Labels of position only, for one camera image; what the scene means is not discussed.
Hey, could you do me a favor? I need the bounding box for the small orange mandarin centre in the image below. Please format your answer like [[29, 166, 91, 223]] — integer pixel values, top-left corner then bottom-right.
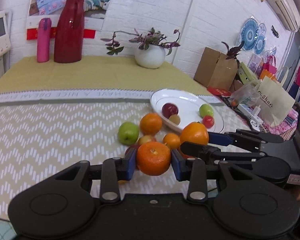
[[162, 133, 181, 150]]

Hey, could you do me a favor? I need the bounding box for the white power strip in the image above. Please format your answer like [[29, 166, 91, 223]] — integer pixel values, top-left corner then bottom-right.
[[237, 104, 263, 132]]

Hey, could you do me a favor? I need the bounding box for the green fruit on plate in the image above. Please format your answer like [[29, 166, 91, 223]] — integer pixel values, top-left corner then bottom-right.
[[199, 103, 214, 118]]

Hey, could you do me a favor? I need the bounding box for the red envelope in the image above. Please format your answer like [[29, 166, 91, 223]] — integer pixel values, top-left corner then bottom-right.
[[207, 87, 231, 97]]

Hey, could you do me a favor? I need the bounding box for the beige tote bag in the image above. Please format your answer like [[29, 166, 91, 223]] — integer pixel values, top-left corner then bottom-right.
[[256, 76, 295, 127]]

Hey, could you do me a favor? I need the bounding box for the clear plastic bag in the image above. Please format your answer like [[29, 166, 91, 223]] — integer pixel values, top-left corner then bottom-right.
[[230, 80, 262, 108]]

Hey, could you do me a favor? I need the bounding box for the small red fruit on plate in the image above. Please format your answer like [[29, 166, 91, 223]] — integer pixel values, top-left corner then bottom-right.
[[202, 115, 215, 129]]

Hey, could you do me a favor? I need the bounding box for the olive green table mat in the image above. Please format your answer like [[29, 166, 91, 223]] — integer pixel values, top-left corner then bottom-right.
[[0, 56, 209, 95]]

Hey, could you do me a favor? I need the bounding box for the green box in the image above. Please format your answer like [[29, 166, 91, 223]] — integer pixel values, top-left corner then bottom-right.
[[238, 62, 258, 85]]

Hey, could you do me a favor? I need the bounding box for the brown cardboard box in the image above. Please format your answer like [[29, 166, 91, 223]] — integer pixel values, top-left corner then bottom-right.
[[194, 47, 238, 90]]

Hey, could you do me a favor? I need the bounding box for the small orange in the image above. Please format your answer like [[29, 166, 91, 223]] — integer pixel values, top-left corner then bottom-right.
[[118, 180, 128, 185]]

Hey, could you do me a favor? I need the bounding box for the dark purple plant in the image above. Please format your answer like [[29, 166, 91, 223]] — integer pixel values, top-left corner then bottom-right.
[[222, 41, 245, 68]]

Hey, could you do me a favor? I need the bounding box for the white pot with plant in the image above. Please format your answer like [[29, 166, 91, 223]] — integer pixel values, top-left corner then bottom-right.
[[101, 27, 181, 69]]

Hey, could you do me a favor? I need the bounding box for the orange tangerine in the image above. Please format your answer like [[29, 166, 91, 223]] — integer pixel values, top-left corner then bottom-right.
[[136, 141, 171, 176]]

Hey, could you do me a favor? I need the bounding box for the tall red thermos jug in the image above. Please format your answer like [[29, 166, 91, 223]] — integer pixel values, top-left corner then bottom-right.
[[54, 0, 84, 63]]

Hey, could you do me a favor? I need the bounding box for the bedding wall calendar poster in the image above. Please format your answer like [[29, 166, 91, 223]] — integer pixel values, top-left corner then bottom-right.
[[26, 0, 111, 40]]

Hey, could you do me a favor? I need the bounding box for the small brown longan on plate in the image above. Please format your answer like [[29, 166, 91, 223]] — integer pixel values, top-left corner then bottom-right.
[[168, 114, 181, 125]]

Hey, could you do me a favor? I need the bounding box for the patterned beige tablecloth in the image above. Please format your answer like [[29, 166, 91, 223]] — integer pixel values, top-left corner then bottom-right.
[[0, 87, 253, 222]]

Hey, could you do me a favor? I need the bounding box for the green apple on table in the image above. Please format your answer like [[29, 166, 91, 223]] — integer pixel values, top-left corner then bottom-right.
[[117, 122, 139, 145]]

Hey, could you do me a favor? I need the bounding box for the blue round wall fan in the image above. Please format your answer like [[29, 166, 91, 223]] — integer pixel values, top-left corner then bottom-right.
[[240, 18, 259, 51]]

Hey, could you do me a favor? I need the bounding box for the white air conditioner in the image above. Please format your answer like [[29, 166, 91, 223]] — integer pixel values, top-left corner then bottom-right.
[[261, 0, 300, 32]]

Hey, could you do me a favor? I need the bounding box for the red-yellow small apple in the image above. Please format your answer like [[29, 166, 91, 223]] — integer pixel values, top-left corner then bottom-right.
[[138, 135, 156, 145]]

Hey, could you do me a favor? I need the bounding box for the large orange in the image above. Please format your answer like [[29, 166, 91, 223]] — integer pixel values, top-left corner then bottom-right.
[[180, 122, 209, 145], [140, 113, 163, 135]]

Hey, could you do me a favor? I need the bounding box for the white round plate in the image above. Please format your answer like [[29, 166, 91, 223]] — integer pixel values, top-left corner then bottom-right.
[[150, 88, 225, 133]]

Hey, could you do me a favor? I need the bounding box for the pink thermos bottle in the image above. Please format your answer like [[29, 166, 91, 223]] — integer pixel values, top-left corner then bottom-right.
[[37, 18, 52, 63]]

